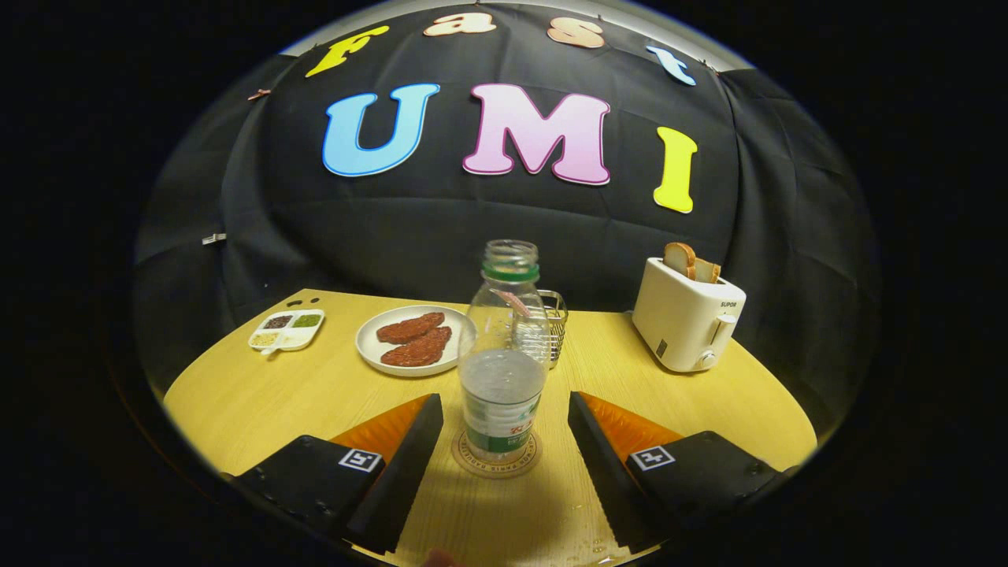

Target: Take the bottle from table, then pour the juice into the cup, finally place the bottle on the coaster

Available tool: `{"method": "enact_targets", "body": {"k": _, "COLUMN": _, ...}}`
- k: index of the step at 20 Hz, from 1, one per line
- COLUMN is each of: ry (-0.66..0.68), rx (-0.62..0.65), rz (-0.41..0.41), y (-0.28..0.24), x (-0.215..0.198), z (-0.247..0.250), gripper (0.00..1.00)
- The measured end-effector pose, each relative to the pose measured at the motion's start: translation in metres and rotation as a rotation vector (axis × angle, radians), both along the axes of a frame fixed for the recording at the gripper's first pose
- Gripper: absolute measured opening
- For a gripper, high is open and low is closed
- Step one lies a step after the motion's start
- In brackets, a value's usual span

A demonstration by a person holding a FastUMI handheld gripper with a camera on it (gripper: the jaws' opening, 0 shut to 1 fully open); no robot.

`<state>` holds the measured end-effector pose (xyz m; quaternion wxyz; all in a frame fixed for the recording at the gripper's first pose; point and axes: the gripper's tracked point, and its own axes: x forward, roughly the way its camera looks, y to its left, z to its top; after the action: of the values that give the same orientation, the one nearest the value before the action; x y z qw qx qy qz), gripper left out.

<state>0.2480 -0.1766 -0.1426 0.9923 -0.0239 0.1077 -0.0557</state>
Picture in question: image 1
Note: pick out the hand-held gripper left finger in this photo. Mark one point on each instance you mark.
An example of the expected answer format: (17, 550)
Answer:
(402, 472)

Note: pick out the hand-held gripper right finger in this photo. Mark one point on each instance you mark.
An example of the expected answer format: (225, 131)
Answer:
(606, 472)

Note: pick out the round cork coaster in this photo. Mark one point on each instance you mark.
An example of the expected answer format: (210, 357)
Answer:
(472, 466)

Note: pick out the clear plastic juice bottle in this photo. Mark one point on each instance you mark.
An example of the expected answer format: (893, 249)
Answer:
(502, 378)

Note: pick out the brown meat patty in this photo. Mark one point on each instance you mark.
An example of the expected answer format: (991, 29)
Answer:
(409, 327)
(417, 350)

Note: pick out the white round plate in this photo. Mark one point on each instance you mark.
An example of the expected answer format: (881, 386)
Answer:
(370, 346)

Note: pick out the wooden table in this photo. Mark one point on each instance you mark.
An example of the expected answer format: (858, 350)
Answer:
(276, 394)

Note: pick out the white toaster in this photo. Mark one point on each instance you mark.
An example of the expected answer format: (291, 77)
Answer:
(677, 323)

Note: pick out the white divided condiment tray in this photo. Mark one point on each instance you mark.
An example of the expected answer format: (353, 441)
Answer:
(287, 331)

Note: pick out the toast bread slice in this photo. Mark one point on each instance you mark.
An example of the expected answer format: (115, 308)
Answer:
(707, 272)
(679, 260)

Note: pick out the silver metal clip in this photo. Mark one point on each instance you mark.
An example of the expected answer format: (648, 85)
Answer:
(214, 238)

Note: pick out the wooden clothes peg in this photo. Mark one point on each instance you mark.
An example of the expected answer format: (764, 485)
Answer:
(260, 94)

